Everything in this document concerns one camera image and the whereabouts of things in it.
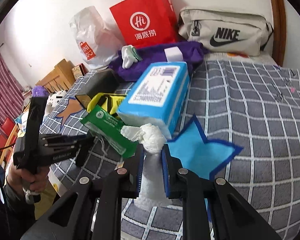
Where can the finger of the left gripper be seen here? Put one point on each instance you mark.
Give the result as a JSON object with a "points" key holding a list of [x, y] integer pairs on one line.
{"points": [[65, 138], [78, 151]]}

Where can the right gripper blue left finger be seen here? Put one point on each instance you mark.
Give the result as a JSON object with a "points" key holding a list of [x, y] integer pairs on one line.
{"points": [[140, 154]]}

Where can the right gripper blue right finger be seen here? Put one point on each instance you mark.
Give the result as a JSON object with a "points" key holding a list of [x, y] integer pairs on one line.
{"points": [[165, 159]]}

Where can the green wipe packet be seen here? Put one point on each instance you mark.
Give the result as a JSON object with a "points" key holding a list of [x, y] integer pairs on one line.
{"points": [[101, 122]]}

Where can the white knotted tissue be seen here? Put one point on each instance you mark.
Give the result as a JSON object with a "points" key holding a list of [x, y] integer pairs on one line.
{"points": [[152, 191]]}

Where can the yellow mesh pouch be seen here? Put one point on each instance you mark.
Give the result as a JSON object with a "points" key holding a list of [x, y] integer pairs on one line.
{"points": [[108, 102]]}

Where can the white and green sock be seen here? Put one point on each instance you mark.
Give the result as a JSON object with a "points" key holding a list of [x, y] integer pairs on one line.
{"points": [[129, 56]]}

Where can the person's left hand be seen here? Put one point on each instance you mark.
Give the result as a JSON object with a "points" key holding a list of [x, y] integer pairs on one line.
{"points": [[17, 177]]}

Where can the brown felt star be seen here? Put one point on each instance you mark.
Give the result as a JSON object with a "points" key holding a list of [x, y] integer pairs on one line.
{"points": [[73, 107]]}

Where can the blue felt star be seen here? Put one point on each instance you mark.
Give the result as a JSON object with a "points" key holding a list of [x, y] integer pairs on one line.
{"points": [[200, 155]]}

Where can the white spotted pillow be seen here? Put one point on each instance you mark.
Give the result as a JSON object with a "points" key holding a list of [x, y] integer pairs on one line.
{"points": [[53, 100]]}

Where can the purple plush toy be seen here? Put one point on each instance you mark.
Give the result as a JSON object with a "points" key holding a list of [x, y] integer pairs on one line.
{"points": [[40, 91]]}

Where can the blue tissue pack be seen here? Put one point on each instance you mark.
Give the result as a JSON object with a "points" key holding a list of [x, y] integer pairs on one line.
{"points": [[157, 97]]}

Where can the striped maroon curtain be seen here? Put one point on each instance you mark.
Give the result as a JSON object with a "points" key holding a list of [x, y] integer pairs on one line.
{"points": [[11, 98]]}

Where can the wooden bed headboard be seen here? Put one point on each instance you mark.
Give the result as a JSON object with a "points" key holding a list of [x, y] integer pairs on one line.
{"points": [[60, 78]]}

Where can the patterned book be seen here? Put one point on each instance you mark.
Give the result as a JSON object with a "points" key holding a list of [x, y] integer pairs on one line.
{"points": [[79, 71]]}

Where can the dark green tea box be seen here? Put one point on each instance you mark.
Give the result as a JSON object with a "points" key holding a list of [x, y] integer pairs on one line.
{"points": [[100, 82]]}

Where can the white Miniso plastic bag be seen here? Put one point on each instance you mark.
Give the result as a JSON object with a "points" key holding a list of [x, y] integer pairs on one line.
{"points": [[97, 45]]}

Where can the purple folded towel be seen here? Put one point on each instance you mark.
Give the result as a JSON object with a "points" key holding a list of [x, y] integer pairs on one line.
{"points": [[193, 54]]}

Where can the grey plaid bed sheet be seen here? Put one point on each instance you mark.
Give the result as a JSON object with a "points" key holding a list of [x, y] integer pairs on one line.
{"points": [[255, 106]]}

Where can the red paper shopping bag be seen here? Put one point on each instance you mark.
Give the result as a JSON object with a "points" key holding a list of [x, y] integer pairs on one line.
{"points": [[145, 23]]}

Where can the beige Nike waist bag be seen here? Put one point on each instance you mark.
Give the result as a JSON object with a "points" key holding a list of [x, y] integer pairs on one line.
{"points": [[225, 31]]}

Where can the brown wooden door frame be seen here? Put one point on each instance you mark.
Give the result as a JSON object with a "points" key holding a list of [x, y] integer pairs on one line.
{"points": [[280, 31]]}

